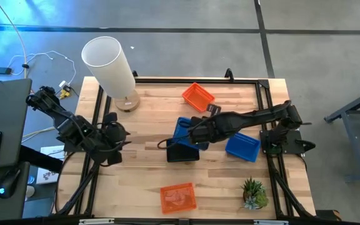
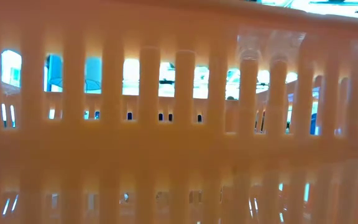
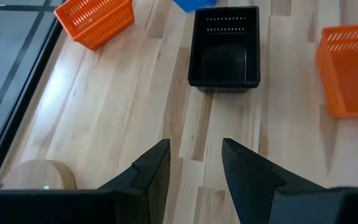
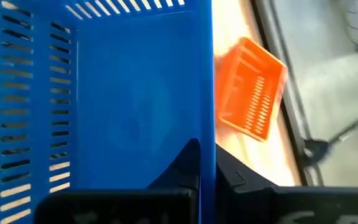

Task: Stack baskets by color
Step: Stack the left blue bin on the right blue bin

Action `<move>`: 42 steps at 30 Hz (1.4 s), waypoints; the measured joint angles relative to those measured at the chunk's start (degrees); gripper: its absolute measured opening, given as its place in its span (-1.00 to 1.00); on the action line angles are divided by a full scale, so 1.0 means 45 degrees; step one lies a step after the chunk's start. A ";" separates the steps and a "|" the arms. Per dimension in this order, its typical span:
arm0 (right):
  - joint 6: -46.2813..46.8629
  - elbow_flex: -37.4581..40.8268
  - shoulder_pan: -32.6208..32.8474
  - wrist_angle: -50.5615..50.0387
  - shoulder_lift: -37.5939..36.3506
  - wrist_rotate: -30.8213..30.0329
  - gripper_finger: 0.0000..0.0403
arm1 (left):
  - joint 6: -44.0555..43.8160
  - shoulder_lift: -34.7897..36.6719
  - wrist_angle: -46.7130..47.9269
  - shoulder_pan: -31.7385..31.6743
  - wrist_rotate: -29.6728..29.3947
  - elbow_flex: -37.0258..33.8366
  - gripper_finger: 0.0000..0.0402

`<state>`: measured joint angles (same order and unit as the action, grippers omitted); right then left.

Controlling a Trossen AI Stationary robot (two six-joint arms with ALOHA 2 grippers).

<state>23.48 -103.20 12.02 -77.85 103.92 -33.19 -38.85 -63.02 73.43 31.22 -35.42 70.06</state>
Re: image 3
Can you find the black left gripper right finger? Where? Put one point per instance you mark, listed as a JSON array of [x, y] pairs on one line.
[[250, 186]]

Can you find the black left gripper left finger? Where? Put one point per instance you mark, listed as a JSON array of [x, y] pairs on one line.
[[145, 193]]

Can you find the black plastic basket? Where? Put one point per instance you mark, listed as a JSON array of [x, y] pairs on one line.
[[225, 62]]

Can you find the orange plastic basket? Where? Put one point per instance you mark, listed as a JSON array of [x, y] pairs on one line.
[[353, 93], [110, 28]]

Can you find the blue plastic basket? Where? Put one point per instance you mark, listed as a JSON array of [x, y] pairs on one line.
[[194, 4]]

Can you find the white shade wooden base lamp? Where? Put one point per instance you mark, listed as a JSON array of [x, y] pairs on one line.
[[36, 175]]

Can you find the black aluminium table frame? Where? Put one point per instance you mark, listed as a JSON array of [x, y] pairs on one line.
[[26, 93]]

